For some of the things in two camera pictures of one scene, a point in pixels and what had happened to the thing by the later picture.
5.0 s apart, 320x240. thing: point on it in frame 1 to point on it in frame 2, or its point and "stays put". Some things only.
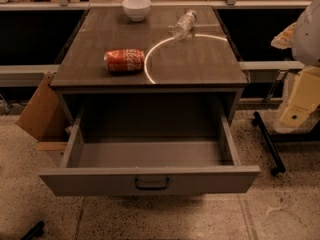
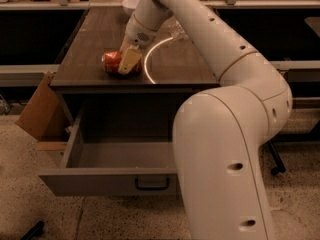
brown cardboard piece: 45,118 stays put
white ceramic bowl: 137,7 stays put
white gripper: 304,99 to 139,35
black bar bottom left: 34,232 stays put
